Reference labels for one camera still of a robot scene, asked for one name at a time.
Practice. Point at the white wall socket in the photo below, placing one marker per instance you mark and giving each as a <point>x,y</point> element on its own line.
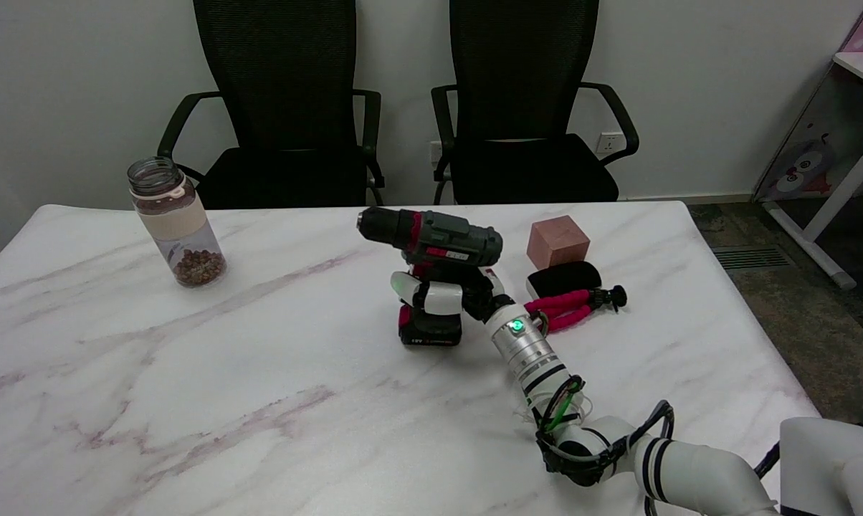
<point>609,143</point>
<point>435,151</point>

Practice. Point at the pink flexible mini tripod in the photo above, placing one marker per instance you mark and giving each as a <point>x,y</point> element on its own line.
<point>571,304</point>

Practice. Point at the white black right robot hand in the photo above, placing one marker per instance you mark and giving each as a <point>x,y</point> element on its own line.
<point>442,295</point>

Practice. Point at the clear bottle with beige sleeve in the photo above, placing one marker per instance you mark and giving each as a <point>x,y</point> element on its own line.
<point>177,222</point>

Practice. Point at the black mesh office chair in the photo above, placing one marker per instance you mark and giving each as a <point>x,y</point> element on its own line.
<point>281,86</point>
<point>521,86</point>

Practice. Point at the pink cube block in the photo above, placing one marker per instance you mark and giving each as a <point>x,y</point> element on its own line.
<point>557,244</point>

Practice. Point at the brown nuts pile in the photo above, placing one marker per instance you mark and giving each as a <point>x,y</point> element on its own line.
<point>199,266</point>

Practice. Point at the white desk with panda panel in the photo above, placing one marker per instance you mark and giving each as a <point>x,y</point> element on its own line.
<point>815,143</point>

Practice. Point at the dark green red power screwdriver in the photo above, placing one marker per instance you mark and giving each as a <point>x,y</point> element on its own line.
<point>449,240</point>

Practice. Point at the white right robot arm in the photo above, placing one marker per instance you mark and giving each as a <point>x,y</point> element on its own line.
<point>528,355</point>

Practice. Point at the black and white pouch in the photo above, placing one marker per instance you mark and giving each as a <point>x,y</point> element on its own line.
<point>564,278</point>

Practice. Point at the floor vent grille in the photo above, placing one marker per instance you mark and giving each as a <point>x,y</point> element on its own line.
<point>750,257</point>

